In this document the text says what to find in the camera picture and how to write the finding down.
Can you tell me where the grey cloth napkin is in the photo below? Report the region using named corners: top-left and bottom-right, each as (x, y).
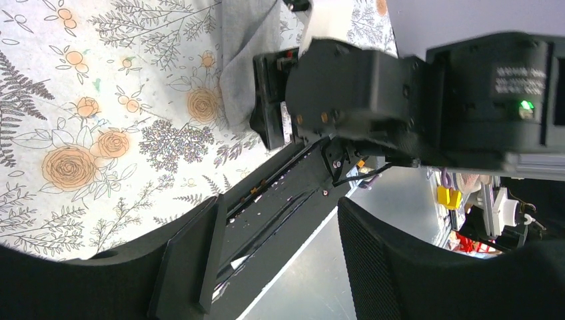
top-left (220, 0), bottom-right (281, 131)

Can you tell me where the floral patterned tablecloth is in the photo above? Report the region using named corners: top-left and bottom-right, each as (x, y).
top-left (0, 0), bottom-right (398, 262)

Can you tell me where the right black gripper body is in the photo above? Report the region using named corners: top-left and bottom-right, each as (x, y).
top-left (285, 39), bottom-right (428, 151)

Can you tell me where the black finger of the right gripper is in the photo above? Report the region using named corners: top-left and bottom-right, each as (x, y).
top-left (249, 47), bottom-right (298, 150)

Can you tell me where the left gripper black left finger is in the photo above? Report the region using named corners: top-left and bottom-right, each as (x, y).
top-left (1, 196), bottom-right (227, 319)

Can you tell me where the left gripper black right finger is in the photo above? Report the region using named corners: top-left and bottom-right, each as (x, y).
top-left (338, 197), bottom-right (564, 319)

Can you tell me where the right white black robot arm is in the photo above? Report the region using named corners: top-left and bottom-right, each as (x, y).
top-left (250, 1), bottom-right (564, 173)

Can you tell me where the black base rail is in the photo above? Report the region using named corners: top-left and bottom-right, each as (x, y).
top-left (209, 138), bottom-right (360, 319)

